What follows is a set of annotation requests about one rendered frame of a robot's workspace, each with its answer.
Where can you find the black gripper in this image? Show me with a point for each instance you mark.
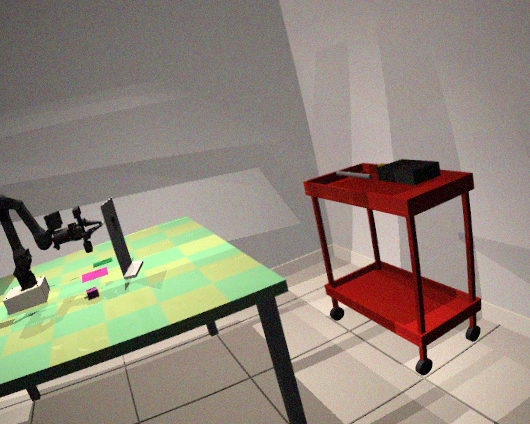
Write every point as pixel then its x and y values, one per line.
pixel 84 222

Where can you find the pink square mat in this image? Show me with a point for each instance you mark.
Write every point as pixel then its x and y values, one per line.
pixel 95 274

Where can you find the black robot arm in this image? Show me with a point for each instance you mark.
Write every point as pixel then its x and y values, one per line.
pixel 21 256

